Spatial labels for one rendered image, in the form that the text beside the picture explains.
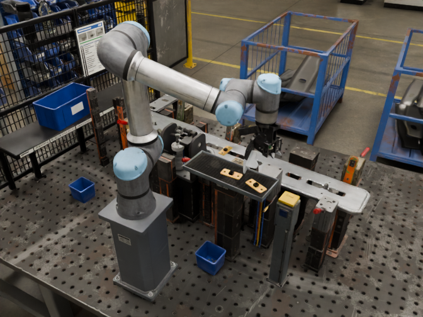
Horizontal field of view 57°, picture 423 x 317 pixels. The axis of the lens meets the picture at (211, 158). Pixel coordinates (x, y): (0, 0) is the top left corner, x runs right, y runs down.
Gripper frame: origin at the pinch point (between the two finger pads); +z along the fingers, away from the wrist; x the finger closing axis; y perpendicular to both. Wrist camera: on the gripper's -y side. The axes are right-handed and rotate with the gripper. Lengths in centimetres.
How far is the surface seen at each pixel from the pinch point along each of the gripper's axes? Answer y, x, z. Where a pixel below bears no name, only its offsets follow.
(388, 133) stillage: -61, 248, 110
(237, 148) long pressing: -41, 29, 26
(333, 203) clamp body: 19.4, 25.5, 19.8
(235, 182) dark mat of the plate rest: -6.5, -4.8, 9.8
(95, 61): -143, 4, 4
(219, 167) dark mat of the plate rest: -17.8, -2.9, 9.8
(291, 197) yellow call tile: 13.2, 5.1, 9.8
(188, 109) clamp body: -86, 32, 23
